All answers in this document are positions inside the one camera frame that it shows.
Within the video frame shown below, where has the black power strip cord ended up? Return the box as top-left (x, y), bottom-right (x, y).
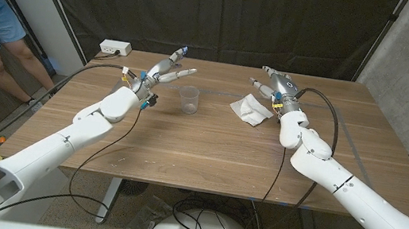
top-left (93, 47), bottom-right (122, 64)

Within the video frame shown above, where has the black round fan grille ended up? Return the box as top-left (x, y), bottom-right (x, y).
top-left (118, 177), bottom-right (150, 200)

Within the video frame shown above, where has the black backdrop curtain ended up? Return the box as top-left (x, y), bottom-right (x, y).
top-left (12, 0), bottom-right (409, 106)

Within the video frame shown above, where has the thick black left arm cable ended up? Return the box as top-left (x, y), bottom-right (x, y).
top-left (0, 47), bottom-right (142, 197)

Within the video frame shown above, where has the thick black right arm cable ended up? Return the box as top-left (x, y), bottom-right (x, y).
top-left (170, 70), bottom-right (345, 229)

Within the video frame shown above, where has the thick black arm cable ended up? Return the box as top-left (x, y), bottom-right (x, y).
top-left (0, 47), bottom-right (142, 197)
top-left (170, 70), bottom-right (345, 229)

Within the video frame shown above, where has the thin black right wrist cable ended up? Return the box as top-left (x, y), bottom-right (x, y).
top-left (262, 145), bottom-right (288, 205)

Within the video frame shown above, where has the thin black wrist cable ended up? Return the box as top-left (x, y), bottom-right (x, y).
top-left (0, 88), bottom-right (145, 229)
top-left (262, 145), bottom-right (288, 205)

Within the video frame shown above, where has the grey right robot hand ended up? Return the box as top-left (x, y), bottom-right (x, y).
top-left (244, 64), bottom-right (307, 123)

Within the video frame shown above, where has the white table leg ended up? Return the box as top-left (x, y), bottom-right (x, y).
top-left (95, 175), bottom-right (124, 227)

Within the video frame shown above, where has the clear plastic measuring cup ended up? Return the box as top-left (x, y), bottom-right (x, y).
top-left (176, 84), bottom-right (202, 117)

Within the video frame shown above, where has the thin black left wrist cable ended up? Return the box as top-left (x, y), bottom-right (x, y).
top-left (0, 88), bottom-right (145, 229)

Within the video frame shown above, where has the white tissue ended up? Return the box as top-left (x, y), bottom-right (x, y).
top-left (226, 90), bottom-right (277, 130)

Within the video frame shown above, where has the clear plastic floor bag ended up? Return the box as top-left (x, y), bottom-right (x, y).
top-left (134, 193), bottom-right (177, 229)

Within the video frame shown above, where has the white power strip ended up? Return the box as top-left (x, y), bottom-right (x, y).
top-left (98, 37), bottom-right (133, 58)

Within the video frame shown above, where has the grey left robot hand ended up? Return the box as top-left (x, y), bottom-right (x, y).
top-left (127, 38), bottom-right (202, 118)

